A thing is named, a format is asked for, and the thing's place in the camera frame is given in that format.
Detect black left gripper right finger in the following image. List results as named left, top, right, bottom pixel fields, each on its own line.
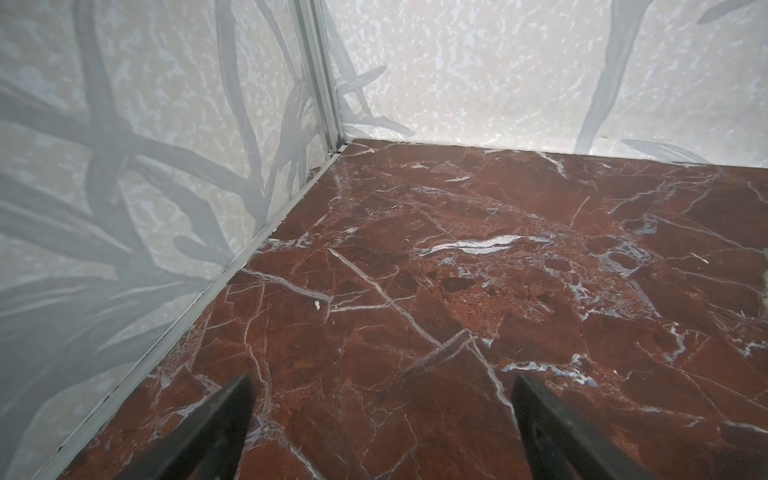
left=511, top=374, right=653, bottom=480

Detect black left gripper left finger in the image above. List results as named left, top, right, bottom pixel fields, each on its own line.
left=117, top=374, right=255, bottom=479

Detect aluminium floor edge rail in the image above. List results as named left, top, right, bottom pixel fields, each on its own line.
left=33, top=143, right=349, bottom=479

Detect aluminium corner frame post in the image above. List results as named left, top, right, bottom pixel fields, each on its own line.
left=288, top=0, right=346, bottom=156

